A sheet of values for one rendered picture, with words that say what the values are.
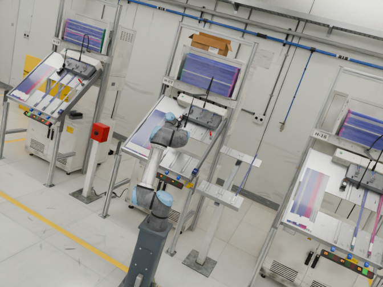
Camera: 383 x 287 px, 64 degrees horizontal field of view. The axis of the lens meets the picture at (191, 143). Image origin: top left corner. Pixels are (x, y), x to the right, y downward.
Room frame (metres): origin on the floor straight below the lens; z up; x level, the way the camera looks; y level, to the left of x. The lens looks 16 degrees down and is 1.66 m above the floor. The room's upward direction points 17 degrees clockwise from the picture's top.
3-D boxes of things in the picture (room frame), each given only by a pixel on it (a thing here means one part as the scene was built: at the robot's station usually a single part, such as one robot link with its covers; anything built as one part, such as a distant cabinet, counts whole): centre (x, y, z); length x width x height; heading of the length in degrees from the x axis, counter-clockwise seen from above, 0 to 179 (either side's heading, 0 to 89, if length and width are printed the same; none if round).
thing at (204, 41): (3.20, 0.03, 1.82); 0.68 x 0.30 x 0.20; 71
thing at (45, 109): (3.31, 1.46, 0.66); 1.01 x 0.73 x 1.31; 161
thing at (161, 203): (1.79, 0.07, 0.72); 0.13 x 0.12 x 0.14; 92
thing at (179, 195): (3.02, 0.05, 0.31); 0.70 x 0.65 x 0.62; 71
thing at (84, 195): (2.81, 0.88, 0.39); 0.24 x 0.24 x 0.78; 71
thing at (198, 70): (2.89, 0.03, 1.52); 0.51 x 0.13 x 0.27; 71
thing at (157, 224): (1.79, 0.06, 0.60); 0.15 x 0.15 x 0.10
